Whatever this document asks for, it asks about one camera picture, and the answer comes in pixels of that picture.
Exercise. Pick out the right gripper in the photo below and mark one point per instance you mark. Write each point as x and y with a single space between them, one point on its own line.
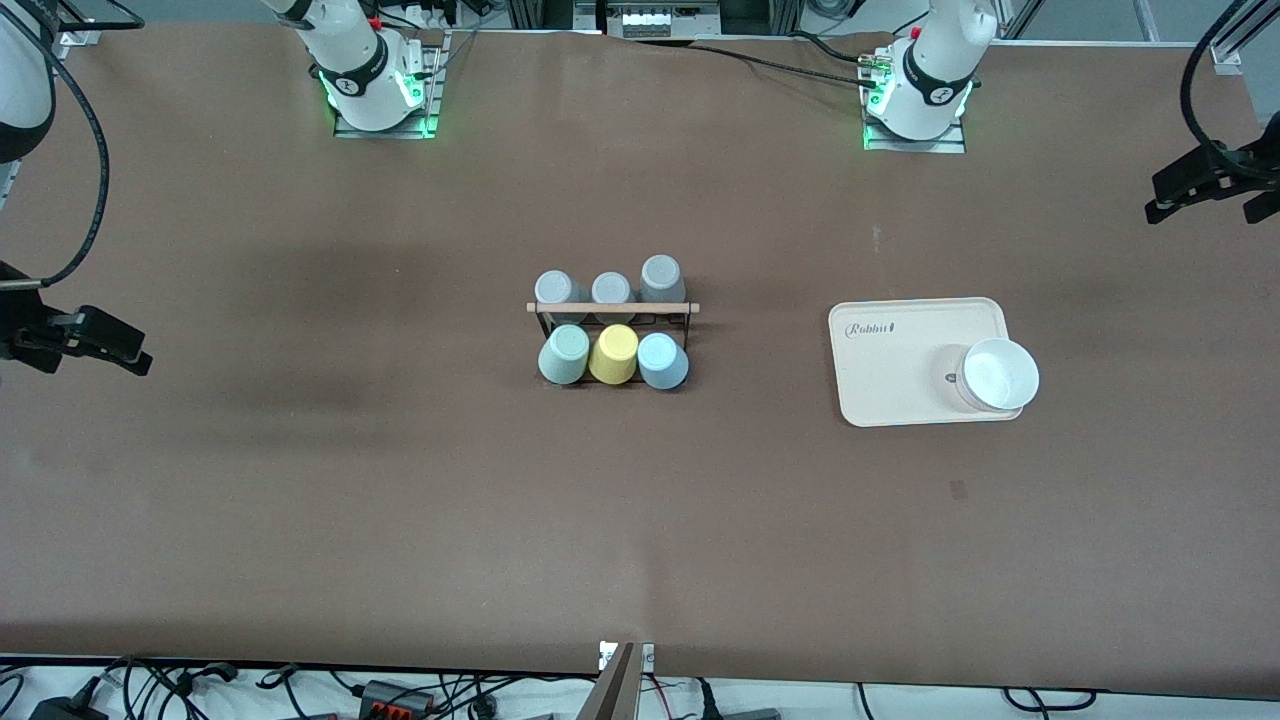
22 322

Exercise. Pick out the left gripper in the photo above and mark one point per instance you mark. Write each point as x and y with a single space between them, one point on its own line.
1236 165

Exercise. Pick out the pale green cup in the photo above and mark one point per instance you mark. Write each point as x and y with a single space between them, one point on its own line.
564 355

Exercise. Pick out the light blue cup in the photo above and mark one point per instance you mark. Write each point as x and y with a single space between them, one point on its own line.
662 360

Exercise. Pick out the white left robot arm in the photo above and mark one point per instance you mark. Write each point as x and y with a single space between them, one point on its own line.
935 70

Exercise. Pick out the white bowl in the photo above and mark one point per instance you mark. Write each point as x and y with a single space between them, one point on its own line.
998 375

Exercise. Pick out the black power adapter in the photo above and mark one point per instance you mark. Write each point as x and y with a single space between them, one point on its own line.
65 710

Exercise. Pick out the beige rabbit tray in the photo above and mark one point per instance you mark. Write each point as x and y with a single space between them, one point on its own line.
900 380

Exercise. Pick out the grey cup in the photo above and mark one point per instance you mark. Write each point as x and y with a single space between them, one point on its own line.
612 288
662 278
555 288

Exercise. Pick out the black orange connector block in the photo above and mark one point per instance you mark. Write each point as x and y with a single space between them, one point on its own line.
395 700

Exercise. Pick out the yellow cup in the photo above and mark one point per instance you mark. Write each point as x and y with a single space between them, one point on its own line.
614 355

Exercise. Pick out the white power strip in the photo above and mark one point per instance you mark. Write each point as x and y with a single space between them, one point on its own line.
662 18

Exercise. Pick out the black plug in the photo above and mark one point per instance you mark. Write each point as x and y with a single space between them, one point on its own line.
735 714

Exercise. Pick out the aluminium table rail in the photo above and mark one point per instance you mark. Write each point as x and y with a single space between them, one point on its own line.
75 40
1228 50

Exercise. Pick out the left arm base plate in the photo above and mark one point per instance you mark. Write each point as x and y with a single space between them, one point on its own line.
955 145

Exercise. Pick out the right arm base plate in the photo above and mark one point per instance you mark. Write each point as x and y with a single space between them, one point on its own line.
432 80

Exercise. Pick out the grey camera mount pole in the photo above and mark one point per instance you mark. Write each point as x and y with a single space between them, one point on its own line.
612 690

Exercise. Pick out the white pole bracket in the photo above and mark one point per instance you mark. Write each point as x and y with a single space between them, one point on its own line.
645 655

